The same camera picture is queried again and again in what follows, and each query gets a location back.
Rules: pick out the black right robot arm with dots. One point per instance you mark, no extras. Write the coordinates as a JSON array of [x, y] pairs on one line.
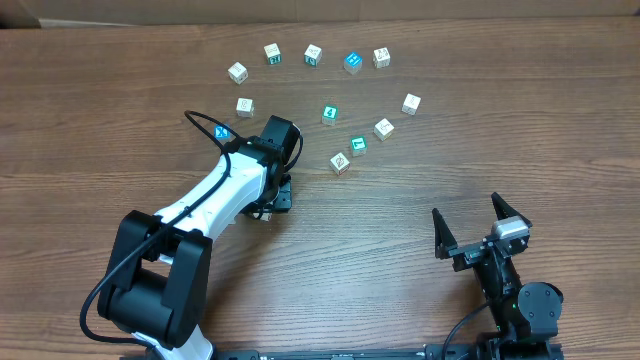
[[525, 315]]

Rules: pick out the yellow anchor wooden block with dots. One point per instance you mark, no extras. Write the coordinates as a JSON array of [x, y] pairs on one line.
[[411, 104]]

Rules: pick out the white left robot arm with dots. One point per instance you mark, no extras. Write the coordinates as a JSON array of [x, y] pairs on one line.
[[154, 291]]

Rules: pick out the green K wooden block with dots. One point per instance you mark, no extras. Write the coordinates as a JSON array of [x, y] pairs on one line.
[[273, 54]]

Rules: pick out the green-edged picture wooden block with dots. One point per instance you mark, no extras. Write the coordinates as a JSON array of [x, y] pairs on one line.
[[262, 216]]

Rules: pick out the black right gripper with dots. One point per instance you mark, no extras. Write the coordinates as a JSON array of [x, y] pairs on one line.
[[468, 254]]

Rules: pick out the blue-top wooden block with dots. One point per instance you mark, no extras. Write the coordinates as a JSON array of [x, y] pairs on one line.
[[353, 63]]

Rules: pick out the blue X wooden block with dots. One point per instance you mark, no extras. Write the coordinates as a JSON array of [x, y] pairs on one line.
[[222, 133]]

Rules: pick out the yellow O wooden block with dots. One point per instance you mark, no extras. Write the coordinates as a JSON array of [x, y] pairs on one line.
[[381, 57]]

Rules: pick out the green J wooden block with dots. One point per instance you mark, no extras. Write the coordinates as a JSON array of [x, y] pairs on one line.
[[312, 55]]

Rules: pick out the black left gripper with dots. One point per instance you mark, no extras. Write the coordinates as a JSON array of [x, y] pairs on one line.
[[282, 199]]

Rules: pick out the yellow G wooden block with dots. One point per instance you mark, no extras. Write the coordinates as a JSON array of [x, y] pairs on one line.
[[383, 129]]

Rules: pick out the green 4 wooden block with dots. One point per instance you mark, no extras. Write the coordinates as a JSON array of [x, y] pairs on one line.
[[329, 114]]

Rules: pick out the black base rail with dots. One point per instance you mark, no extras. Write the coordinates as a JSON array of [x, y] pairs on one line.
[[390, 354]]

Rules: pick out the yellow-edged wooden block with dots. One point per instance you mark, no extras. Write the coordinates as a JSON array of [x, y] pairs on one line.
[[238, 73]]

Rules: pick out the plain globe wooden block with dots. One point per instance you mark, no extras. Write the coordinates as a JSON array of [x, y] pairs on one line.
[[245, 107]]

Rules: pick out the red Y wooden block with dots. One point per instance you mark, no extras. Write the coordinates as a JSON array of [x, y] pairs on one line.
[[339, 163]]

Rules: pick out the green 7 wooden block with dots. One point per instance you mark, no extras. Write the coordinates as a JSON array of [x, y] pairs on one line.
[[358, 146]]

